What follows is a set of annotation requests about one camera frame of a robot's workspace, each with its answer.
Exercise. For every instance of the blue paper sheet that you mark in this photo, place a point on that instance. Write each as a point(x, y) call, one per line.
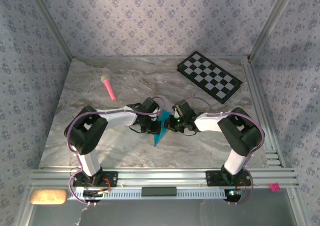
point(161, 132)

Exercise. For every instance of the pink toy microphone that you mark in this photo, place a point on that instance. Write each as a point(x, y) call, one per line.
point(108, 87)

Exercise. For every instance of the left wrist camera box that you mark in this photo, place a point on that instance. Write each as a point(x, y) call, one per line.
point(157, 112)

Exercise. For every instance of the black white chessboard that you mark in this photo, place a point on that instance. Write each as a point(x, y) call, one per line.
point(207, 73)

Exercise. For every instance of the aluminium frame post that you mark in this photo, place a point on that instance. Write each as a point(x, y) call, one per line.
point(271, 23)
point(52, 23)
point(297, 208)
point(23, 211)

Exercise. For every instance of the black round controller board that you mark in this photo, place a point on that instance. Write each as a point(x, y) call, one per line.
point(232, 195)
point(93, 194)

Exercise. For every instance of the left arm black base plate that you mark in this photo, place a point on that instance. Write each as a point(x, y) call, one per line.
point(110, 179)

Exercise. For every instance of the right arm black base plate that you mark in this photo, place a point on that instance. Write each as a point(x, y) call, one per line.
point(213, 178)

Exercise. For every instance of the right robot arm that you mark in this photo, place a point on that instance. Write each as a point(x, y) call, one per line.
point(210, 122)

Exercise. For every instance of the aluminium side rail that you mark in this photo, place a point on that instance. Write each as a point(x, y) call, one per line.
point(250, 73)

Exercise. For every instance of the black box on duct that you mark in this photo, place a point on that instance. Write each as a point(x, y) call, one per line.
point(159, 191)

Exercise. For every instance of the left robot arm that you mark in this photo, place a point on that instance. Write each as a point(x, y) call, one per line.
point(117, 117)

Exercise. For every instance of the tan sponge block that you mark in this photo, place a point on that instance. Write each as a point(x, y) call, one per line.
point(48, 196)

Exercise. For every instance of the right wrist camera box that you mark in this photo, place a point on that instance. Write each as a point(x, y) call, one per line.
point(176, 113)

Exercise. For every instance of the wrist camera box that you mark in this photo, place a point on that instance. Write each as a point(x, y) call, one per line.
point(176, 113)
point(157, 112)

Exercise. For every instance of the long aluminium base rail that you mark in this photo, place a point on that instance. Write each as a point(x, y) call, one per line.
point(162, 177)

